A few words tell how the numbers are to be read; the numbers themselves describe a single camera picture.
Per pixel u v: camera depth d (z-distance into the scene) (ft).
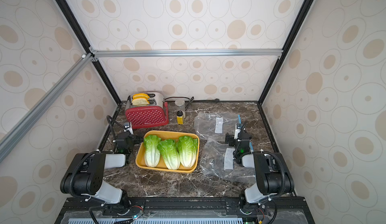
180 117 3.30
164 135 3.16
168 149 2.72
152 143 2.80
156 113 3.11
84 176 1.49
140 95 3.10
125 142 2.37
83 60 2.77
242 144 2.32
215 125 3.37
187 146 2.80
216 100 3.96
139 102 3.09
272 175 1.50
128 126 2.64
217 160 2.91
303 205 2.45
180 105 3.27
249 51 2.91
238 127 2.67
